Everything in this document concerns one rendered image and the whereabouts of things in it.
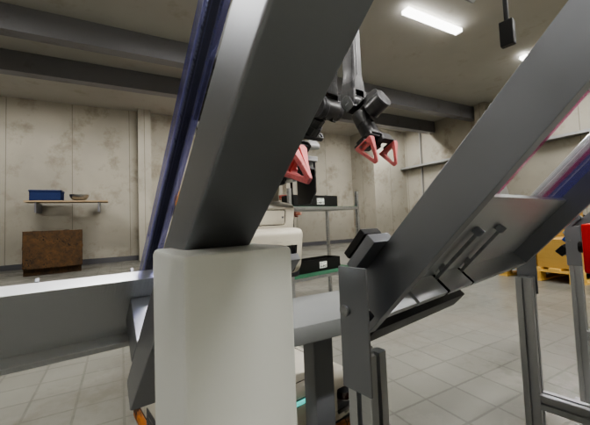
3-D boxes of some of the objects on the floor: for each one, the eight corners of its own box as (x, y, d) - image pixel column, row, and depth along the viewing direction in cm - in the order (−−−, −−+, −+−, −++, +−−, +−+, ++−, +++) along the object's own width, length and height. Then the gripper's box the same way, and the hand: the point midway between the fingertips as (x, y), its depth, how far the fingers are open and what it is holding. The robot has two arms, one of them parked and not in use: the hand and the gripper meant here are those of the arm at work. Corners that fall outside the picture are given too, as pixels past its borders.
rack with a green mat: (261, 313, 292) (257, 192, 298) (330, 295, 351) (326, 195, 357) (293, 324, 257) (288, 188, 263) (364, 302, 316) (358, 190, 321)
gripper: (282, 154, 72) (320, 197, 63) (243, 148, 65) (280, 195, 56) (295, 126, 69) (337, 168, 59) (255, 118, 62) (296, 162, 53)
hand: (307, 178), depth 58 cm, fingers closed
